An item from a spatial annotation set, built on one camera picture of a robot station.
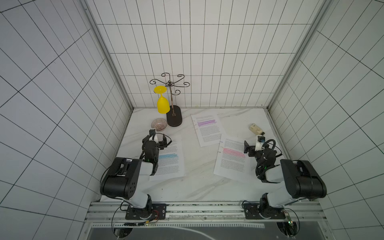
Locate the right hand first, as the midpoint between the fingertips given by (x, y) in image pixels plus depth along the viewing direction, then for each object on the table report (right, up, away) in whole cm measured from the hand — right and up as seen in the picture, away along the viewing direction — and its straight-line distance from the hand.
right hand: (254, 139), depth 91 cm
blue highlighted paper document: (-53, -15, -1) cm, 55 cm away
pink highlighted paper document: (-15, -14, -1) cm, 20 cm away
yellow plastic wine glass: (-57, +21, -2) cm, 61 cm away
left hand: (-63, +1, +2) cm, 63 cm away
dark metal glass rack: (-53, +14, +22) cm, 60 cm away
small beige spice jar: (+6, +5, +12) cm, 14 cm away
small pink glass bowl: (-64, +9, +15) cm, 66 cm away
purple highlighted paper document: (-28, +5, +15) cm, 32 cm away
